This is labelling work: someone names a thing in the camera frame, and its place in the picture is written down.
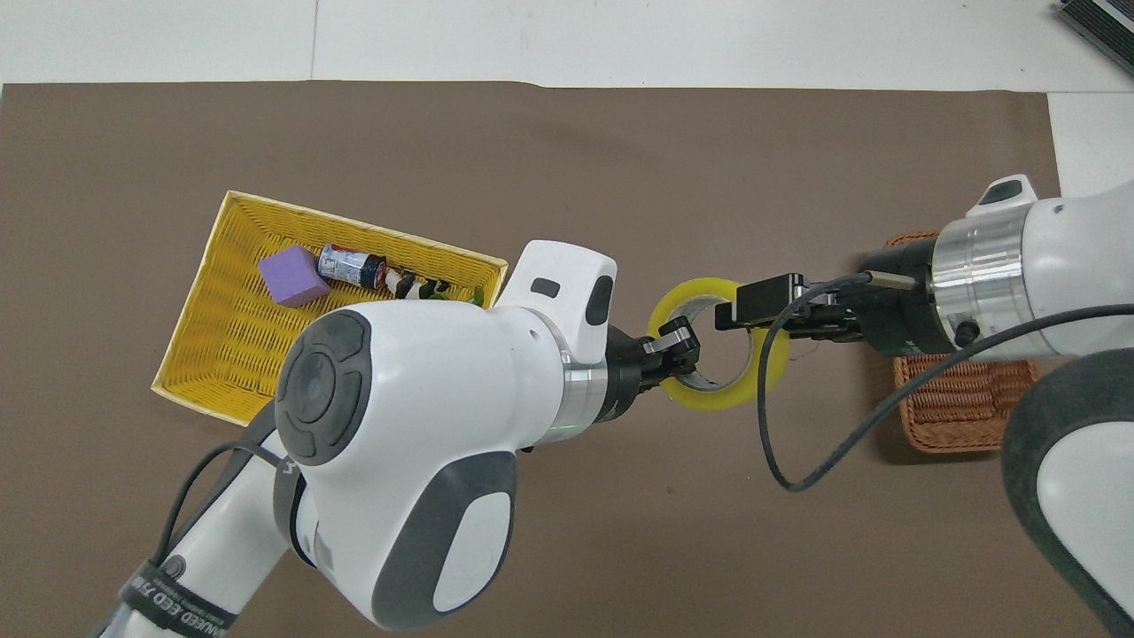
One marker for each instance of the green toy piece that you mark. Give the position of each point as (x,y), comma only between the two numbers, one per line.
(477,297)

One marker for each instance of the yellow tape roll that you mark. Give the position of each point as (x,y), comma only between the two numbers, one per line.
(719,399)

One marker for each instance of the small bottle with black cap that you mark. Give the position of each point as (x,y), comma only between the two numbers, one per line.
(350,265)

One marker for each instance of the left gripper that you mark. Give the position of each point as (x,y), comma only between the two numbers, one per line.
(625,372)

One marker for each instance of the black stand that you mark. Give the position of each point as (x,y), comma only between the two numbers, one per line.
(1103,25)

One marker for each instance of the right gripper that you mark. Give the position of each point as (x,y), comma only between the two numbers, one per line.
(895,319)

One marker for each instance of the purple block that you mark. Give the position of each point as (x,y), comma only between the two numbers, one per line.
(293,277)

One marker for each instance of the black and white toy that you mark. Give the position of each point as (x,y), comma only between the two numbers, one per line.
(406,285)

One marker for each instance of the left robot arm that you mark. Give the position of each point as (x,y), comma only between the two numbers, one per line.
(425,372)

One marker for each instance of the yellow woven basket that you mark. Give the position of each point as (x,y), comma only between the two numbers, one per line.
(230,346)

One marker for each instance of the brown wicker basket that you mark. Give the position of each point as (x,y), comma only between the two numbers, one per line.
(961,412)

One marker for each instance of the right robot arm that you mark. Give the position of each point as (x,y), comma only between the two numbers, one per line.
(1081,257)

